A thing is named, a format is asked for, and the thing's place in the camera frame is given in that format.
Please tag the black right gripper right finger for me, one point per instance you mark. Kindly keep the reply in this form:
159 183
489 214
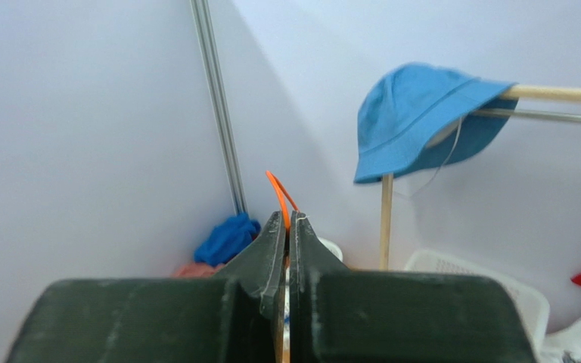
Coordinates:
339 314

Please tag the aluminium corner profile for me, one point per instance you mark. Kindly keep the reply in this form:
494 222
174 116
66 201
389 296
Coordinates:
210 55

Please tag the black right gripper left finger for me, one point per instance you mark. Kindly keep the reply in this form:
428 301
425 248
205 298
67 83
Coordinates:
234 315

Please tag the wooden stand pole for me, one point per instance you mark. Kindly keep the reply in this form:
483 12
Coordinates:
539 93

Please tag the pink cloth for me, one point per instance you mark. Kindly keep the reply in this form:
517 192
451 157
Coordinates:
197 270

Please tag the left white basket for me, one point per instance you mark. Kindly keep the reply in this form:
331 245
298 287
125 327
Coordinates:
332 247

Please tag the blue cloth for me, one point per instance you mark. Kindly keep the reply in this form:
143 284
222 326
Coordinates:
227 240

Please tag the blue bucket hat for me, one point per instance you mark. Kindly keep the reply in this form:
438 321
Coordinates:
419 117

